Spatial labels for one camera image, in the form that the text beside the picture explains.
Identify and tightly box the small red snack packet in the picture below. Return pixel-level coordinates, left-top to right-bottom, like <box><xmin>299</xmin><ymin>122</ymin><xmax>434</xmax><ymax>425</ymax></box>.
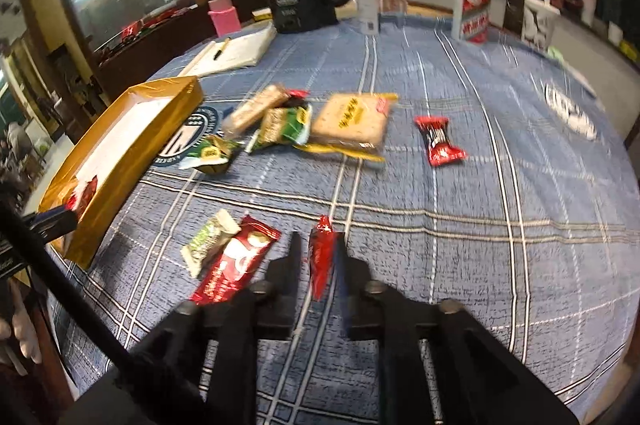
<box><xmin>307</xmin><ymin>215</ymin><xmax>335</xmax><ymax>302</ymax></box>

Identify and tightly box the tan cracker bar packet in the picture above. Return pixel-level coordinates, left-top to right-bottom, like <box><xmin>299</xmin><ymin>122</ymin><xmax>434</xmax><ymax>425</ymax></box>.
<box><xmin>222</xmin><ymin>85</ymin><xmax>311</xmax><ymax>135</ymax></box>

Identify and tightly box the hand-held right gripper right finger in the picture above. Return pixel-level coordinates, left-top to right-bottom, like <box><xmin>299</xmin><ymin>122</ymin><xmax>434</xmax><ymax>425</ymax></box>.
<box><xmin>332</xmin><ymin>231</ymin><xmax>581</xmax><ymax>425</ymax></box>

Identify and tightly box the round logo mat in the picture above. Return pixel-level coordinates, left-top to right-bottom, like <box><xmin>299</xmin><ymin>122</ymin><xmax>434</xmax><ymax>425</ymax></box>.
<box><xmin>152</xmin><ymin>104</ymin><xmax>236</xmax><ymax>168</ymax></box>

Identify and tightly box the pink sleeved bottle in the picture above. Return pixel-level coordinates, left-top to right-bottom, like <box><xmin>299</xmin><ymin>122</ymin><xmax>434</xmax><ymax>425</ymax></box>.
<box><xmin>207</xmin><ymin>0</ymin><xmax>242</xmax><ymax>37</ymax></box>

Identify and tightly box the red foil snack packet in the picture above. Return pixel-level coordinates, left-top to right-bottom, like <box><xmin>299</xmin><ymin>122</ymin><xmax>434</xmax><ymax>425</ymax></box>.
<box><xmin>65</xmin><ymin>178</ymin><xmax>100</xmax><ymax>213</ymax></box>

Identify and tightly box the black cable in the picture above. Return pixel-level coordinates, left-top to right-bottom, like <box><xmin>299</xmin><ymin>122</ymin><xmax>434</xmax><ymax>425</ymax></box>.
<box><xmin>0</xmin><ymin>199</ymin><xmax>213</xmax><ymax>408</ymax></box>

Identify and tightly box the person's left hand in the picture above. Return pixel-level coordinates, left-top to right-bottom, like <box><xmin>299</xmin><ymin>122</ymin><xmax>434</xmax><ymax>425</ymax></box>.
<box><xmin>0</xmin><ymin>280</ymin><xmax>45</xmax><ymax>377</ymax></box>

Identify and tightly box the green white snack packet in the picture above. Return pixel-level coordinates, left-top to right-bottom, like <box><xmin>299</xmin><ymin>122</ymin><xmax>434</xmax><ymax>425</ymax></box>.
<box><xmin>181</xmin><ymin>209</ymin><xmax>241</xmax><ymax>280</ymax></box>

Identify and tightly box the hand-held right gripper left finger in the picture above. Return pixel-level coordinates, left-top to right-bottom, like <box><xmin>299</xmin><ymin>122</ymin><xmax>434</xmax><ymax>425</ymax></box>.
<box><xmin>120</xmin><ymin>231</ymin><xmax>306</xmax><ymax>425</ymax></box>

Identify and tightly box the long red snack packet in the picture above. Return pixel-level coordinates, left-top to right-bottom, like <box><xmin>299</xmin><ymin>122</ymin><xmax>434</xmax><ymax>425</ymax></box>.
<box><xmin>189</xmin><ymin>215</ymin><xmax>282</xmax><ymax>306</ymax></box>

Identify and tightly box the red white carton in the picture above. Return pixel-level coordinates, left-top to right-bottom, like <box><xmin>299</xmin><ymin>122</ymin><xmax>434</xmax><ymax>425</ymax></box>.
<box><xmin>451</xmin><ymin>0</ymin><xmax>493</xmax><ymax>45</ymax></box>

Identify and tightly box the large yellow cracker packet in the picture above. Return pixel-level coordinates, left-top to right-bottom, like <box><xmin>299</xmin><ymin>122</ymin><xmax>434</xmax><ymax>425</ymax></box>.
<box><xmin>300</xmin><ymin>91</ymin><xmax>400</xmax><ymax>163</ymax></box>

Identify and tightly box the white notebook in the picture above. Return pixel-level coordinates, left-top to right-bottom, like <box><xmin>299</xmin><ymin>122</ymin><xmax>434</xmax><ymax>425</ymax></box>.
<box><xmin>177</xmin><ymin>25</ymin><xmax>277</xmax><ymax>78</ymax></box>

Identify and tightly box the blue plaid tablecloth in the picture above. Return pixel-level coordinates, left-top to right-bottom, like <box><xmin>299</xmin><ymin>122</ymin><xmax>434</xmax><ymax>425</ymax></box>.
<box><xmin>47</xmin><ymin>12</ymin><xmax>640</xmax><ymax>425</ymax></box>

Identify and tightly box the yellow cardboard box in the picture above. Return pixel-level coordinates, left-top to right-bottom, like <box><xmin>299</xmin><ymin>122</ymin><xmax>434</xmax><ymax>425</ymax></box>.
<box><xmin>37</xmin><ymin>76</ymin><xmax>205</xmax><ymax>268</ymax></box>

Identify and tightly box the red chocolate packet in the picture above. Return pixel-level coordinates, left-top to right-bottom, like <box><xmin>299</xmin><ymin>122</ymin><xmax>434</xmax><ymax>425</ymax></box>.
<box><xmin>414</xmin><ymin>115</ymin><xmax>468</xmax><ymax>167</ymax></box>

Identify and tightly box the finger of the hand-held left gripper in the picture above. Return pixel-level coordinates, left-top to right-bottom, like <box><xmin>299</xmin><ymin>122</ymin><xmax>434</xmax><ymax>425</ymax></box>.
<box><xmin>20</xmin><ymin>204</ymin><xmax>81</xmax><ymax>246</ymax></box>

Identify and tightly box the white black paper bag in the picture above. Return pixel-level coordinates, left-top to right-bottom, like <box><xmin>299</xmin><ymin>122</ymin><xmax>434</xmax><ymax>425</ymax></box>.
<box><xmin>520</xmin><ymin>0</ymin><xmax>561</xmax><ymax>48</ymax></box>

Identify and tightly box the small green snack packet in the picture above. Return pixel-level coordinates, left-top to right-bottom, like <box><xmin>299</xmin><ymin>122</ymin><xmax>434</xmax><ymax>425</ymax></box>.
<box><xmin>178</xmin><ymin>135</ymin><xmax>242</xmax><ymax>176</ymax></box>

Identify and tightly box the green cracker packet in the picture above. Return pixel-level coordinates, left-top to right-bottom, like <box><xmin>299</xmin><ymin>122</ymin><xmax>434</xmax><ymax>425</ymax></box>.
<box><xmin>245</xmin><ymin>104</ymin><xmax>313</xmax><ymax>153</ymax></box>

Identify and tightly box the white printed packet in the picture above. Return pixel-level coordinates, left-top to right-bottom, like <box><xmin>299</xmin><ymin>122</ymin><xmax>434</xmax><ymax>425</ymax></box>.
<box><xmin>544</xmin><ymin>82</ymin><xmax>598</xmax><ymax>141</ymax></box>

